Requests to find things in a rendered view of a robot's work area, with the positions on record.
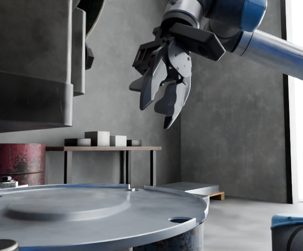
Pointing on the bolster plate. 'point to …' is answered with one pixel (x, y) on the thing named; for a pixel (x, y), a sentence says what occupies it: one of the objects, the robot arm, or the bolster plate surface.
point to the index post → (6, 182)
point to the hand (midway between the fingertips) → (159, 112)
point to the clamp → (1, 245)
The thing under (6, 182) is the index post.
